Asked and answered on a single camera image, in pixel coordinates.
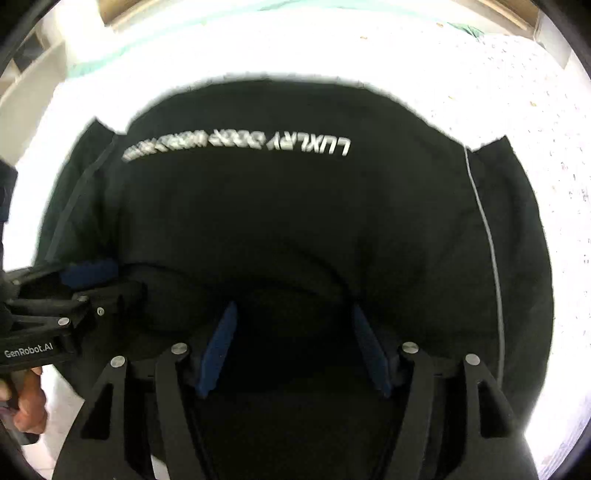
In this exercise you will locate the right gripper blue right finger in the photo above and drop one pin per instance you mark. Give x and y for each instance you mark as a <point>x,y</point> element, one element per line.
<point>373,354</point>

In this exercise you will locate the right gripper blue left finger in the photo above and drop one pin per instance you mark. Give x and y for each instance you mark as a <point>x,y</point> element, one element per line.
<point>212,361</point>

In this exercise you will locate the black jacket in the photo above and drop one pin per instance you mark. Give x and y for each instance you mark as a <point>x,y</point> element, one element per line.
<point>299,202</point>

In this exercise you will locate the person's left hand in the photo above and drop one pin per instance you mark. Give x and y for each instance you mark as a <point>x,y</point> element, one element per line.
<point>31,415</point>

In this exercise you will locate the white bedside shelf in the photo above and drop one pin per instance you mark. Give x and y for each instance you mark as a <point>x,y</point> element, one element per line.
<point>27,87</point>

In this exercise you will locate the floral white bed quilt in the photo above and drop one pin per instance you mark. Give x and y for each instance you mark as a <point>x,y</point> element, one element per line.
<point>474,88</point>

